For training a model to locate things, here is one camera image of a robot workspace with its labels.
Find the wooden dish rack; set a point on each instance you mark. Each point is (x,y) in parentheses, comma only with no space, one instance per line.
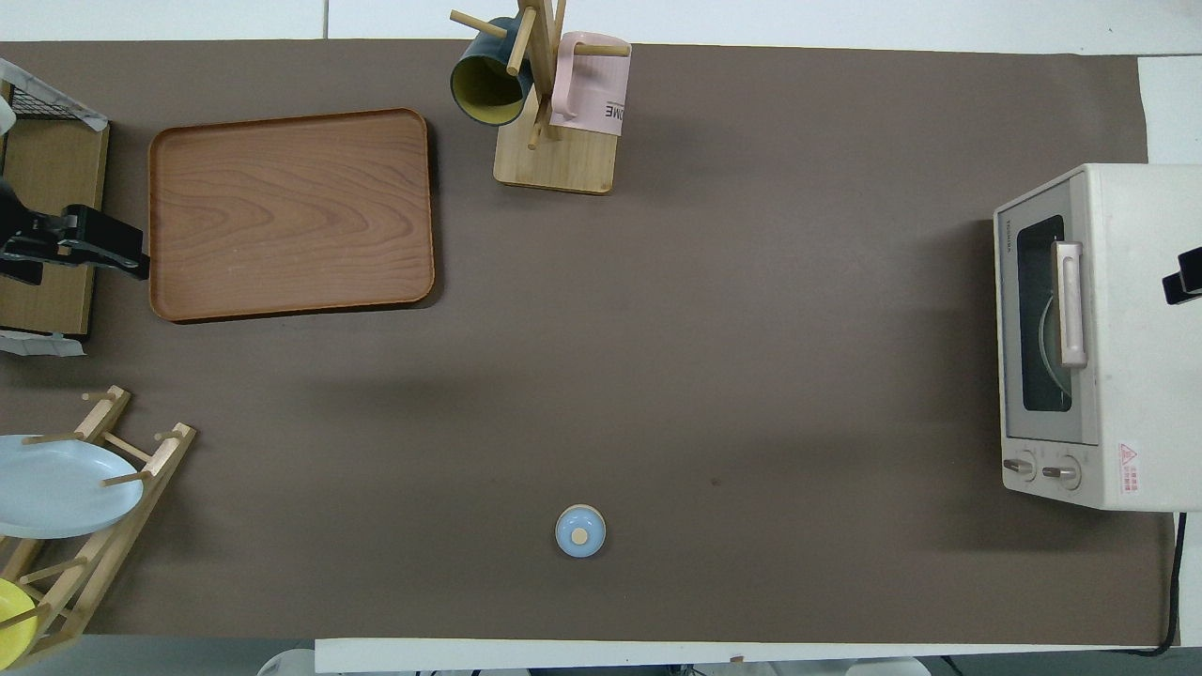
(94,554)

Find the pale green plate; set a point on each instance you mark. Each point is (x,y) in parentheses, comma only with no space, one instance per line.
(1044,343)

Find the dark blue mug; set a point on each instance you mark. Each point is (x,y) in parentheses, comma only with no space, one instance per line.
(484,89)

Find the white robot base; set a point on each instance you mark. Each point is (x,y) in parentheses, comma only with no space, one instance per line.
(887,668)
(286,664)

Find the brown table mat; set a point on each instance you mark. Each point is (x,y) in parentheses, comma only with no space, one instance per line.
(714,357)

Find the brown wooden tray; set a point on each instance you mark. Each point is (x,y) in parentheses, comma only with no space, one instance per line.
(291,216)

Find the white rounded object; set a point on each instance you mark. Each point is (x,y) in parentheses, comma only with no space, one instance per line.
(5,115)

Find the grey oven knob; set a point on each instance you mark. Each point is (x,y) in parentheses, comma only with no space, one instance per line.
(1061,472)
(1019,465)

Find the white toaster oven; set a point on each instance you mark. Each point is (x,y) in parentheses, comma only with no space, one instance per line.
(1136,376)

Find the wooden mug tree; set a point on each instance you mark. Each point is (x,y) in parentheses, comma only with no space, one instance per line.
(556,164)

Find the yellow plate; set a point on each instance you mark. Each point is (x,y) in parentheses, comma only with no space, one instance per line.
(11,624)

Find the pink mug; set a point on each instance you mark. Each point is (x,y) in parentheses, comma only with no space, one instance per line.
(592,94)

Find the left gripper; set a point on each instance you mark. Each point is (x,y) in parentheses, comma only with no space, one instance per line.
(21,239)

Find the wooden shelf board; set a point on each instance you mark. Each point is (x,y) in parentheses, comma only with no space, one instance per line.
(52,169)

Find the light blue plate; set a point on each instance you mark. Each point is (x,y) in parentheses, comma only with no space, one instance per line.
(56,488)

